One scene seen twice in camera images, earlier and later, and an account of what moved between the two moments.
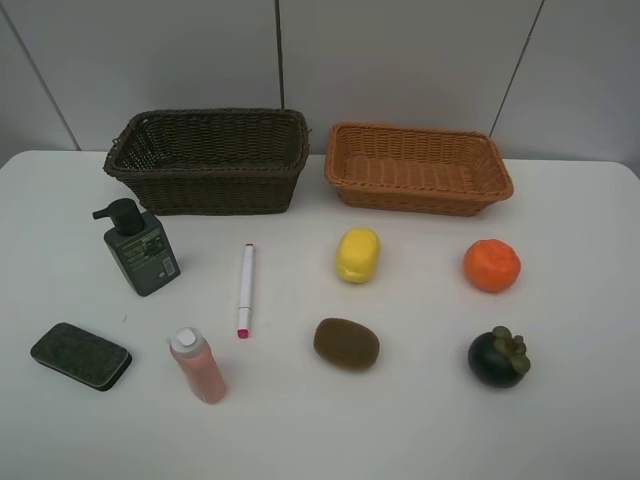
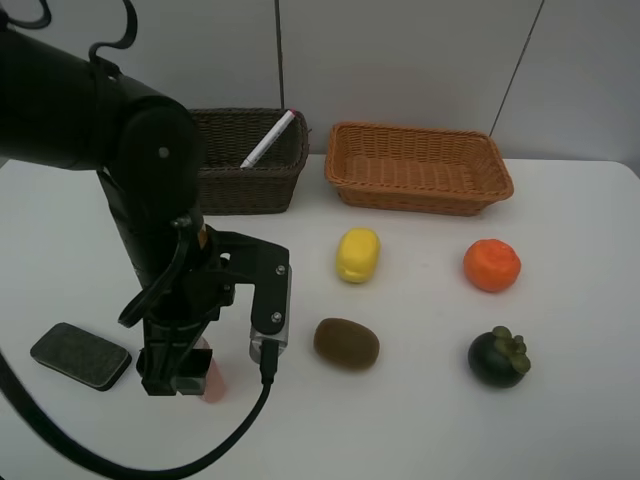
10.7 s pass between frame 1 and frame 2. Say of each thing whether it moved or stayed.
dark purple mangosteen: stayed
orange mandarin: stayed
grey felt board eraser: stayed
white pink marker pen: moved
